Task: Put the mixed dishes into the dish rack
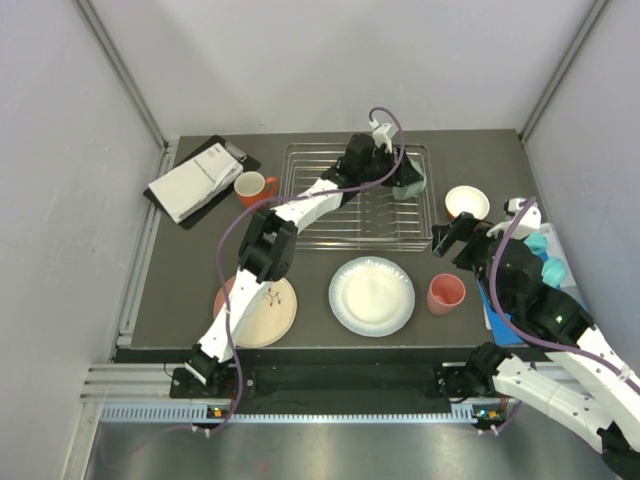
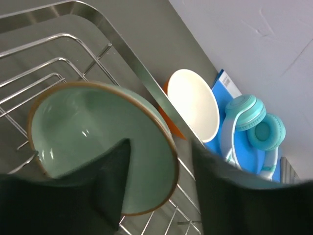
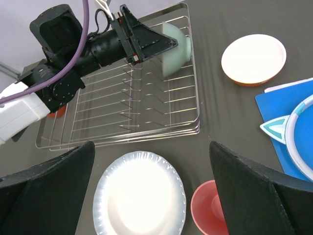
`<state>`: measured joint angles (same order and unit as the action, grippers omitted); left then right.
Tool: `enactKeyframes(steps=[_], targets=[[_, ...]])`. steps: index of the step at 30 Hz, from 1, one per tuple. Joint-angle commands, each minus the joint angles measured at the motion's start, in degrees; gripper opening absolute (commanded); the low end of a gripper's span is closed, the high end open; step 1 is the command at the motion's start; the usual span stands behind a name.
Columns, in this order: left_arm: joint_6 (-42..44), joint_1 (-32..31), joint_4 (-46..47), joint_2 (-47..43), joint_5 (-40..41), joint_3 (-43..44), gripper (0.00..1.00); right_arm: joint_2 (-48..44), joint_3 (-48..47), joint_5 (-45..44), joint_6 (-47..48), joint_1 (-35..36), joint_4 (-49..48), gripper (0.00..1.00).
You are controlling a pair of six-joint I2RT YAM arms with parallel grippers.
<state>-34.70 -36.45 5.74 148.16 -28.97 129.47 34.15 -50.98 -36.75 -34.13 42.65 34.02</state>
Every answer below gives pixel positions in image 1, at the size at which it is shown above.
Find aluminium frame rail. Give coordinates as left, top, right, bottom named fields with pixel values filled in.
left=71, top=0, right=169, bottom=150

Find white blue-rimmed plate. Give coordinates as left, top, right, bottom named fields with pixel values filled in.
left=328, top=256, right=415, bottom=338

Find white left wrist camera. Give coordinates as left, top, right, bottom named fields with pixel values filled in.
left=369, top=114, right=397, bottom=153

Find white paper booklet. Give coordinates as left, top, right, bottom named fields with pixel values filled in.
left=148, top=143, right=243, bottom=224

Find mint green bowl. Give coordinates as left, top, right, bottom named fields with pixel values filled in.
left=392, top=170, right=427, bottom=201

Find pink cream plate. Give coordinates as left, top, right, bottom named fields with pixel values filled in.
left=234, top=278, right=298, bottom=348

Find teal cat-ear headphones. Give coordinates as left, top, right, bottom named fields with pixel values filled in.
left=524, top=232, right=568, bottom=288

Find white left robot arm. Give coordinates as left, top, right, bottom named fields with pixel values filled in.
left=184, top=133, right=422, bottom=397

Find pink cup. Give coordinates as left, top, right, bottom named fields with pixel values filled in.
left=426, top=273, right=466, bottom=315

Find metal wire dish rack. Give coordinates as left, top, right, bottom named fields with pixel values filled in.
left=280, top=143, right=437, bottom=252

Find orange white bowl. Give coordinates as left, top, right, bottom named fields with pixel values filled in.
left=444, top=185, right=490, bottom=220

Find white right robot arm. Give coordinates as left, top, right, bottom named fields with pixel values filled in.
left=431, top=213, right=639, bottom=479

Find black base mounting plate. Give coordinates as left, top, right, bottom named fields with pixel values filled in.
left=169, top=362, right=497, bottom=410

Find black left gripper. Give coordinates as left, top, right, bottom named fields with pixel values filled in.
left=357, top=146, right=423, bottom=188

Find blue folder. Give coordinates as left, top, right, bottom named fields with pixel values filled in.
left=477, top=222, right=586, bottom=347

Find orange mug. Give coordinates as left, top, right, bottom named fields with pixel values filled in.
left=234, top=171, right=279, bottom=209

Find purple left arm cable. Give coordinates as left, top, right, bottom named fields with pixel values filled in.
left=99, top=106, right=406, bottom=451

